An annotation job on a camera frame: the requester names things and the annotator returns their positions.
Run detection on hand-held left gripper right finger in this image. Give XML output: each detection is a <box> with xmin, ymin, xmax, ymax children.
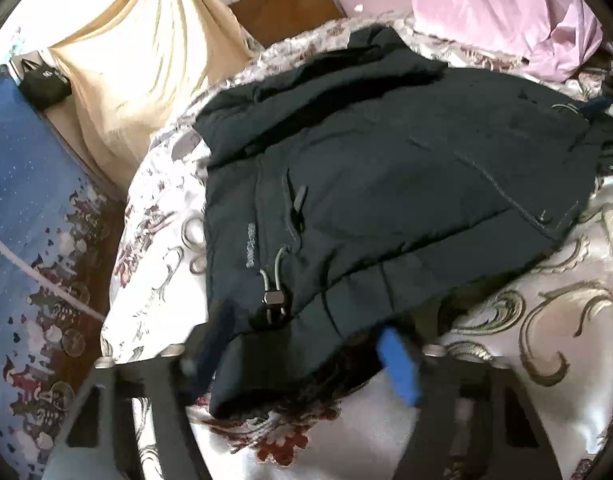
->
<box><xmin>377</xmin><ymin>327</ymin><xmax>562</xmax><ymax>480</ymax></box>

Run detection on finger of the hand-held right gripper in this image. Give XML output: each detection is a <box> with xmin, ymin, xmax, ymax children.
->
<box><xmin>584</xmin><ymin>97</ymin><xmax>613</xmax><ymax>123</ymax></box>

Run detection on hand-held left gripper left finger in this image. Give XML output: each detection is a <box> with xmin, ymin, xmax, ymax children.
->
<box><xmin>41</xmin><ymin>302</ymin><xmax>240</xmax><ymax>480</ymax></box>

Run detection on black jacket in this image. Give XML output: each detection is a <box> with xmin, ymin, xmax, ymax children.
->
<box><xmin>194</xmin><ymin>25</ymin><xmax>613</xmax><ymax>421</ymax></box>

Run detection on pink curtain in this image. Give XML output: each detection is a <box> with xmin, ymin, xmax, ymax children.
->
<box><xmin>394</xmin><ymin>0</ymin><xmax>605</xmax><ymax>83</ymax></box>

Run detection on floral satin bedspread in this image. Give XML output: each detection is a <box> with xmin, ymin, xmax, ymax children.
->
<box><xmin>100</xmin><ymin>15</ymin><xmax>613</xmax><ymax>480</ymax></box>

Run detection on beige hanging cloth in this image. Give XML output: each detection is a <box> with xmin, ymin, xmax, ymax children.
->
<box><xmin>44</xmin><ymin>0</ymin><xmax>257</xmax><ymax>191</ymax></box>

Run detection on black bag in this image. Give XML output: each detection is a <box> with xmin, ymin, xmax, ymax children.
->
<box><xmin>17</xmin><ymin>59</ymin><xmax>73</xmax><ymax>111</ymax></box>

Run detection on wooden headboard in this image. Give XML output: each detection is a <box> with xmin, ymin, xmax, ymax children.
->
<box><xmin>227</xmin><ymin>0</ymin><xmax>348</xmax><ymax>50</ymax></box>

